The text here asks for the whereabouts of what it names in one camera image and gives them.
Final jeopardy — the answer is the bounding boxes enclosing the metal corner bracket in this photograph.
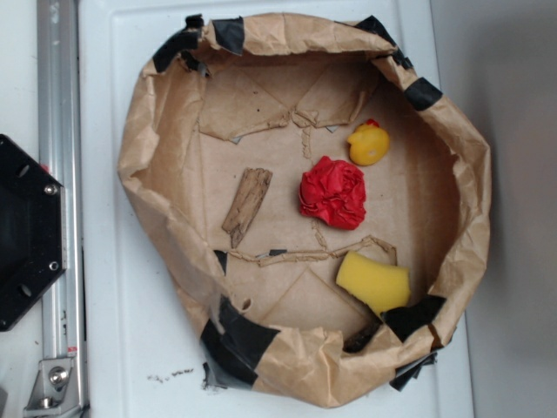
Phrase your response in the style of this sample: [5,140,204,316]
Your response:
[23,358,80,417]

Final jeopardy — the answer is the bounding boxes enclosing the aluminium extrusion rail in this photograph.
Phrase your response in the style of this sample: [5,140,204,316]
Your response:
[23,0,91,418]

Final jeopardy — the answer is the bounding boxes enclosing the dark bark piece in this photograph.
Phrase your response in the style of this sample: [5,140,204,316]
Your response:
[343,321,383,354]

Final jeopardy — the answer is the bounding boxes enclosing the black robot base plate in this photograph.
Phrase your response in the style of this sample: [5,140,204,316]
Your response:
[1,135,65,332]

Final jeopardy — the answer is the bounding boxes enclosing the brown paper bag bin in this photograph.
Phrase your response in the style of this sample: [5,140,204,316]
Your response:
[118,13,492,408]

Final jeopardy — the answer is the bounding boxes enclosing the brown wood piece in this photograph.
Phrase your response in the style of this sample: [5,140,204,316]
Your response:
[222,168,273,248]

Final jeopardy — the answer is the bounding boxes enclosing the red crumpled paper ball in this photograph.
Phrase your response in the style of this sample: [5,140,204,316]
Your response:
[299,156,366,230]

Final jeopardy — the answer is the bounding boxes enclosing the yellow rubber duck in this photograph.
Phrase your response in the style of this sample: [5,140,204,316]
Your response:
[346,119,390,166]

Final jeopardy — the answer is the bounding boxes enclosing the yellow sponge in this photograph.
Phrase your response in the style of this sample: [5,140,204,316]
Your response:
[336,251,411,316]

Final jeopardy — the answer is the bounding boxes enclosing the white tray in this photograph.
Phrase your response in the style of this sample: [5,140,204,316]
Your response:
[78,1,473,417]

